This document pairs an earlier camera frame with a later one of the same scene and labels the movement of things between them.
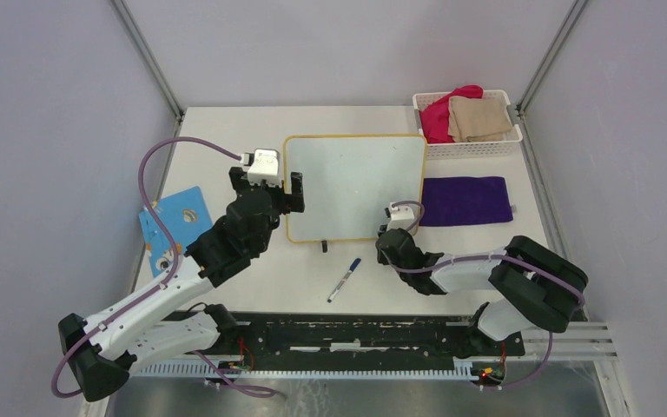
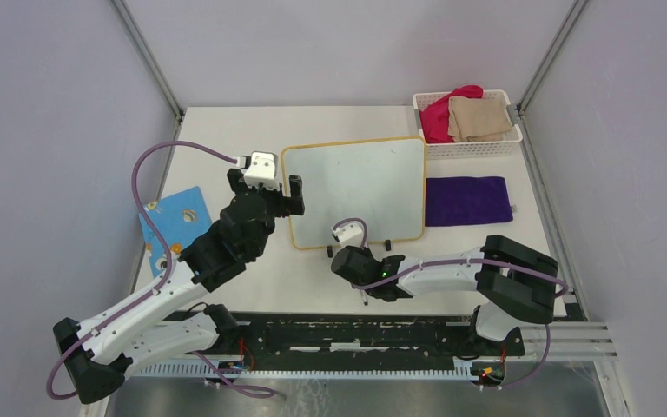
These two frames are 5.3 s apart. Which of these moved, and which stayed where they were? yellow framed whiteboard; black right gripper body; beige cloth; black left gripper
Moved: black right gripper body
Stayed: black left gripper; beige cloth; yellow framed whiteboard
